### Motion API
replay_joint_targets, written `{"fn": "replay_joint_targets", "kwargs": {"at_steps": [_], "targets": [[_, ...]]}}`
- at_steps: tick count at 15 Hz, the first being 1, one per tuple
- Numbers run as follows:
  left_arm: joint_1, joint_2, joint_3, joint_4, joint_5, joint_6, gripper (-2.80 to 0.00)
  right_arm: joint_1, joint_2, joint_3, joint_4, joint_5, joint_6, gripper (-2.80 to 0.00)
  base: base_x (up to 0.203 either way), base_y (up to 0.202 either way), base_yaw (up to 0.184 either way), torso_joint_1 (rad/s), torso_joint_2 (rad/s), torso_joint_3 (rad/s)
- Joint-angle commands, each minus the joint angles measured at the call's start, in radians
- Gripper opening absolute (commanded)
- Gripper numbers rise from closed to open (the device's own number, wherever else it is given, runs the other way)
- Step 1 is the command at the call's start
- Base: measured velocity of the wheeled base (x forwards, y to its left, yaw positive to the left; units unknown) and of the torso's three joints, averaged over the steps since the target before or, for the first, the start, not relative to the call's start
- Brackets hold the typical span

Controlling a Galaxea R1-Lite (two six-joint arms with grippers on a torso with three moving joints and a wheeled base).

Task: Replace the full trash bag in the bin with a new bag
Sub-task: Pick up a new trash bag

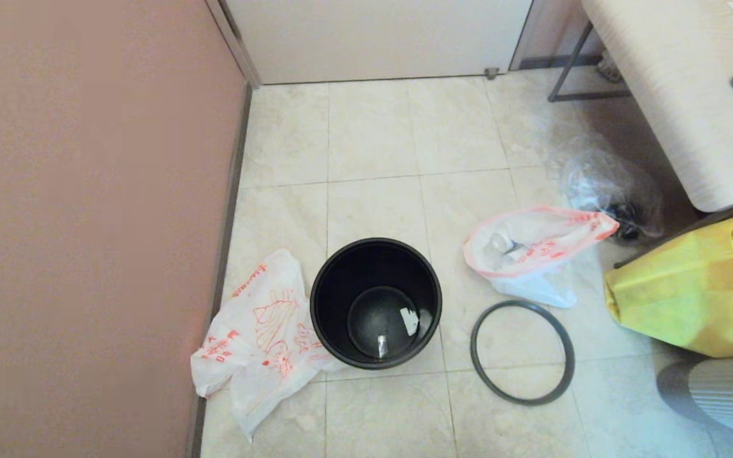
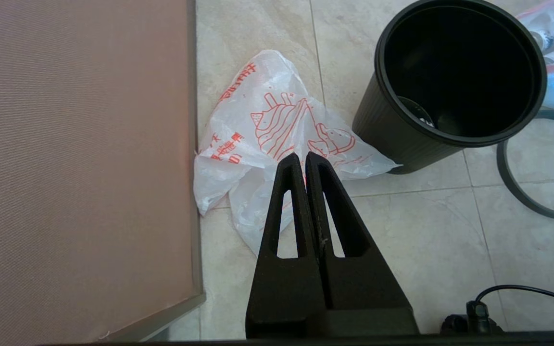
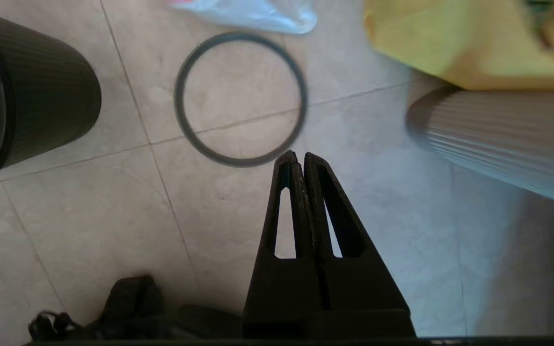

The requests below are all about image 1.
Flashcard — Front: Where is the yellow fabric tote bag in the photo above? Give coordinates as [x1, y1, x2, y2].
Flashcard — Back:
[604, 214, 733, 358]

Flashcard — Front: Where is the clear crumpled plastic bag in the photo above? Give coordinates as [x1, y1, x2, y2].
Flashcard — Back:
[548, 132, 665, 242]

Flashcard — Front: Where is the white red-printed plastic bag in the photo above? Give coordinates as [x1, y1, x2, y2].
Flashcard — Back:
[190, 248, 342, 443]

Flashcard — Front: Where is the beige table with metal legs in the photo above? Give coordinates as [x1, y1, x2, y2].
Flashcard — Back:
[548, 0, 733, 214]

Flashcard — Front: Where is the small white grey object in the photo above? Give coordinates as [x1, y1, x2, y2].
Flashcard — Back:
[597, 50, 625, 83]

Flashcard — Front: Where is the pink fabric partition panel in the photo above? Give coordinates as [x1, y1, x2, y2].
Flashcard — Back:
[0, 0, 253, 458]

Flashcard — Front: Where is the grey bin rim ring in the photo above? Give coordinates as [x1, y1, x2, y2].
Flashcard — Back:
[470, 300, 576, 406]

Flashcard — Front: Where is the black trash bin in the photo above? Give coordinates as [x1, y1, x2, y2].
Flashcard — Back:
[310, 237, 442, 371]

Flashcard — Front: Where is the red-printed trash bag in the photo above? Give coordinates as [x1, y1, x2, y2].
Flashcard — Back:
[463, 205, 620, 309]

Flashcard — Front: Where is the white door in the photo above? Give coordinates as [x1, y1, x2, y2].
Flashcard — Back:
[207, 0, 536, 87]

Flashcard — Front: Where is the clear plastic bottle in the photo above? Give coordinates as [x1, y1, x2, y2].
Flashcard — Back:
[487, 230, 533, 265]

